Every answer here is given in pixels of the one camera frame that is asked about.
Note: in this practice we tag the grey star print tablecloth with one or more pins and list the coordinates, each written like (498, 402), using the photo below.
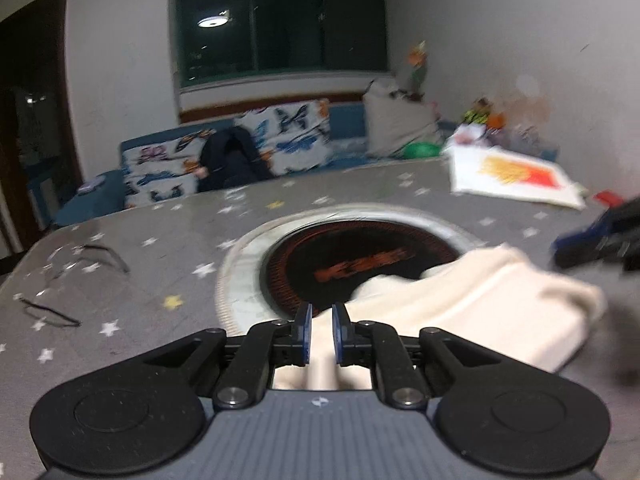
(150, 270)

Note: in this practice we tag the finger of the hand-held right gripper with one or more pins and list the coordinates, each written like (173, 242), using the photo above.
(592, 258)
(580, 237)

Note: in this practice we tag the dark glass window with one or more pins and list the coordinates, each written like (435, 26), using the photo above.
(300, 30)

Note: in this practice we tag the black backpack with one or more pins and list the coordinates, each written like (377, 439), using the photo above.
(230, 160)

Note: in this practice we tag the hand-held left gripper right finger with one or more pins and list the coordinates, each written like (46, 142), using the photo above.
(341, 334)

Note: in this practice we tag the small red box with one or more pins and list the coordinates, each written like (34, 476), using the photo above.
(607, 198)

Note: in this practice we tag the butterfly print sofa cover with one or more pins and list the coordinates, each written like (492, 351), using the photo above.
(295, 140)

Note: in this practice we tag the green ball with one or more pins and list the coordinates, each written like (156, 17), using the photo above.
(421, 150)

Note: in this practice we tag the white fries print tote bag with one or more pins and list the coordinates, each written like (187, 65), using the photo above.
(515, 180)

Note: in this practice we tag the black frame eyeglasses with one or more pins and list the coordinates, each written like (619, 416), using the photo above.
(50, 313)

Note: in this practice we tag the pile of colourful toys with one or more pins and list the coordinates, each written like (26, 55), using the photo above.
(500, 122)

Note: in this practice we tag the cream knit garment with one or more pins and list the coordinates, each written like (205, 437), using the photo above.
(475, 300)

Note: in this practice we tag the beige panda pillow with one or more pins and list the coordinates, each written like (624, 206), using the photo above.
(400, 120)

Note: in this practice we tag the round table heater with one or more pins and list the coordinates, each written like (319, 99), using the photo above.
(350, 260)

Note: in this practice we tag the orange artificial flower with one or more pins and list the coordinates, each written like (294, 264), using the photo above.
(417, 62)

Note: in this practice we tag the dark wooden door frame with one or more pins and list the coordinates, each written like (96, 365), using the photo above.
(30, 125)

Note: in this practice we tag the blue sofa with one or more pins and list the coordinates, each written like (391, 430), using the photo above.
(345, 120)

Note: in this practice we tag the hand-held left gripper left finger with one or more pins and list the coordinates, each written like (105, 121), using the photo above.
(303, 334)

